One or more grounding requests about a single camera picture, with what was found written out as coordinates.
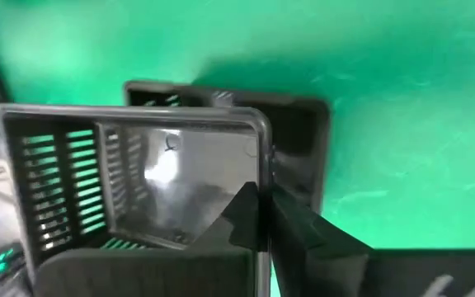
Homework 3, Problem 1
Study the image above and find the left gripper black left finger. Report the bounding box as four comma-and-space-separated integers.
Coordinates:
34, 181, 270, 297

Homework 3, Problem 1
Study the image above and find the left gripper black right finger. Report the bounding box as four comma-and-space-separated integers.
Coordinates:
270, 186, 475, 297

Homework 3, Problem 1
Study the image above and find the black plastic basket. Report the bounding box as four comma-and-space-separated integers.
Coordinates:
0, 102, 274, 273
123, 79, 332, 215

